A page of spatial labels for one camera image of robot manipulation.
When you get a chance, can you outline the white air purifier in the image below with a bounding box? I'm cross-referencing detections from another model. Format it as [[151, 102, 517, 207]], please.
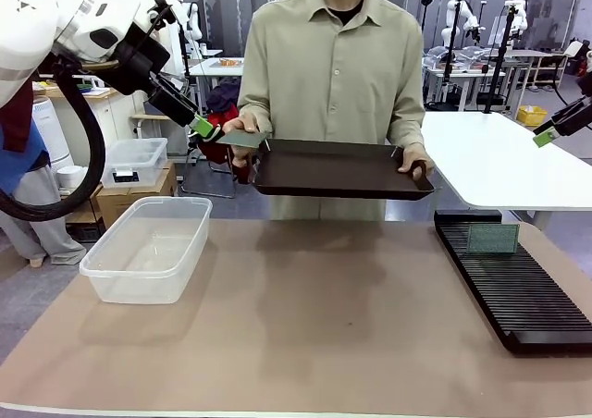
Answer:
[[31, 96, 75, 169]]

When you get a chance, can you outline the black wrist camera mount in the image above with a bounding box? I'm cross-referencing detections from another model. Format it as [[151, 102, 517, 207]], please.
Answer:
[[109, 19, 172, 96]]

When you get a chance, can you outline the brown cardboard box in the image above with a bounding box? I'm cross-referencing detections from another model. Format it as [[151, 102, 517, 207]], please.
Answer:
[[94, 161, 179, 230]]

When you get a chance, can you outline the white round pot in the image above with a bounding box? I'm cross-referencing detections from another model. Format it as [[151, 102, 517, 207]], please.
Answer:
[[55, 165, 88, 189]]

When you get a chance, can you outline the person's torso in beige shirt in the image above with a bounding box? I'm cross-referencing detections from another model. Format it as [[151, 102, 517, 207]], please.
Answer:
[[236, 0, 426, 223]]

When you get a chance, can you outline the white background table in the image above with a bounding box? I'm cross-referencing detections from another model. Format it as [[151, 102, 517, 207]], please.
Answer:
[[187, 55, 245, 114]]

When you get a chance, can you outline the thick black hose cable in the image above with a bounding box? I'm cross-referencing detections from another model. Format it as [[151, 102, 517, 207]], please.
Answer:
[[0, 55, 108, 223]]

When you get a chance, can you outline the wooden desk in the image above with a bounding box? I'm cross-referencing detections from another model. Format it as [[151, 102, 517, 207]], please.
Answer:
[[31, 76, 122, 103]]

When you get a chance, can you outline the clear plastic box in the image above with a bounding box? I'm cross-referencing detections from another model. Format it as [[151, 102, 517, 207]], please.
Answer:
[[79, 195, 214, 305]]

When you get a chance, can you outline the background person in grey trousers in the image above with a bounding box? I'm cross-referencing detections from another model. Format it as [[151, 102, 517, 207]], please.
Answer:
[[0, 82, 88, 267]]

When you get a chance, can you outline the dark red cloth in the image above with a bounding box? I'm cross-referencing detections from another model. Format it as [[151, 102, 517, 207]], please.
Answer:
[[197, 139, 253, 186]]

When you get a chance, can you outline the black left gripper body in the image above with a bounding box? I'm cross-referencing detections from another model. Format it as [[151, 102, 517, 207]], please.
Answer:
[[146, 82, 202, 129]]

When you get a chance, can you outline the clear lidded storage bin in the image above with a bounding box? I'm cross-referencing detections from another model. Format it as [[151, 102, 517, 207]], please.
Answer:
[[100, 137, 169, 189]]

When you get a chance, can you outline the grey background workbench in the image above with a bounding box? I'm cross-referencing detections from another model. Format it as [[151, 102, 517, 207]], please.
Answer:
[[424, 47, 571, 110]]

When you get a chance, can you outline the black metal chair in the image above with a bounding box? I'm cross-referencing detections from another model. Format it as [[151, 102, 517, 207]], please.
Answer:
[[178, 78, 241, 201]]

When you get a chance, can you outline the black slotted PCB rack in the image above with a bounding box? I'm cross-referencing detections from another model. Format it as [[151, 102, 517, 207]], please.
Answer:
[[433, 209, 592, 355]]

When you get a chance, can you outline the person's left forearm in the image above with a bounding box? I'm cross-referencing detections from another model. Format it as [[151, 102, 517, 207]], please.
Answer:
[[386, 101, 426, 150]]

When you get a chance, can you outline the green perforated PCB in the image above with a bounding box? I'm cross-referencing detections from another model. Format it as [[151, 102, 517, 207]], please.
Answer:
[[216, 129, 272, 150], [466, 223, 520, 255]]

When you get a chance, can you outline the yellow crate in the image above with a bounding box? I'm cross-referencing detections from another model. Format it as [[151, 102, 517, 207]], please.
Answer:
[[516, 105, 549, 126]]

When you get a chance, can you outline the black tripod stand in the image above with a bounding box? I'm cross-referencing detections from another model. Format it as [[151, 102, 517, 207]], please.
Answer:
[[481, 5, 520, 115]]

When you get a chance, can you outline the black floor crate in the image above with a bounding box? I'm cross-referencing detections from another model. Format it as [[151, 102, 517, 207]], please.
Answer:
[[64, 217, 105, 244]]

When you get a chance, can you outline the dark brown plastic tray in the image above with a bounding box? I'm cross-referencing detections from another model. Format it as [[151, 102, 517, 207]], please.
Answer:
[[252, 138, 437, 202]]

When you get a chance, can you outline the person's right hand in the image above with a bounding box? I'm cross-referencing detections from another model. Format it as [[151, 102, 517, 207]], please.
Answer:
[[221, 114, 275, 136]]

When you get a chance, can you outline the person's left hand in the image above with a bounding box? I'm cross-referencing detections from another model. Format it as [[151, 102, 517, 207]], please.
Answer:
[[396, 142, 436, 179]]

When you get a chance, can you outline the person's right forearm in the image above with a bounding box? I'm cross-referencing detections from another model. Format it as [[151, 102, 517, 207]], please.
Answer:
[[236, 84, 275, 124]]

